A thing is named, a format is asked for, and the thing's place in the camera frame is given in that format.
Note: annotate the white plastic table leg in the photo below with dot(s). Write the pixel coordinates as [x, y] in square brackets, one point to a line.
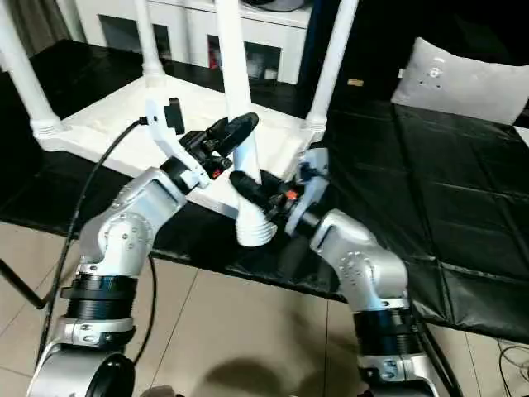
[235, 62]
[25, 74]
[330, 62]
[149, 41]

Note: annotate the white plastic table top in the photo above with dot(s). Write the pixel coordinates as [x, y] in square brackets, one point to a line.
[124, 124]

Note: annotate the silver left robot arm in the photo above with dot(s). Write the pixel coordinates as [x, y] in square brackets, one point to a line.
[132, 215]

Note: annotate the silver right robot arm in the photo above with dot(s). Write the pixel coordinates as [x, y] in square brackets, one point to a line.
[363, 264]

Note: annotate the white glass-door cabinet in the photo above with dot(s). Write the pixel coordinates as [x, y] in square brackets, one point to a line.
[190, 29]

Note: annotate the grey round pot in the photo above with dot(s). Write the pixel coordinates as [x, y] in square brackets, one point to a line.
[281, 4]

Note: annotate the black box with gold label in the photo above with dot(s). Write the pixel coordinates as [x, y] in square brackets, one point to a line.
[372, 41]

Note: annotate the grey curtain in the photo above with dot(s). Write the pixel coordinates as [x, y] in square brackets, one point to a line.
[41, 20]

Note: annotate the white pillow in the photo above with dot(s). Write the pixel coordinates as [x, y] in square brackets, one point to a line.
[463, 82]

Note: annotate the black left robot foot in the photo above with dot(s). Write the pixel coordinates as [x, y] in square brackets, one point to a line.
[161, 390]

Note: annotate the white flat board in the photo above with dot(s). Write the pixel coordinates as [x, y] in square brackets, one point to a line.
[524, 135]

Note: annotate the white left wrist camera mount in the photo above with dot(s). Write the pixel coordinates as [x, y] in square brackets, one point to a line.
[165, 136]

